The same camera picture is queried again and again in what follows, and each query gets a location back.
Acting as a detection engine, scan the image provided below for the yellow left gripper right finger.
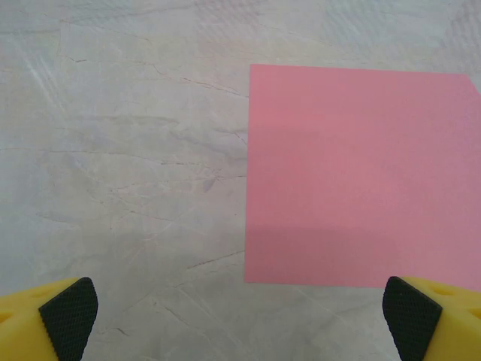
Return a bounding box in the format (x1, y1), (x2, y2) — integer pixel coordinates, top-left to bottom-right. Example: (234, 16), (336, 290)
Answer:
(382, 276), (481, 361)

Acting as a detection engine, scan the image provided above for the pink cloth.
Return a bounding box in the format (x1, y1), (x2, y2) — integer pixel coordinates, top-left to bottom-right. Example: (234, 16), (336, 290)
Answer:
(243, 63), (481, 293)

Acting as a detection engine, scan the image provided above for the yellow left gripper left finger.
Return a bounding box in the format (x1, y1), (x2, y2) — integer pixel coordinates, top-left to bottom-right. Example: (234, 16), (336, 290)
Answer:
(0, 277), (99, 361)

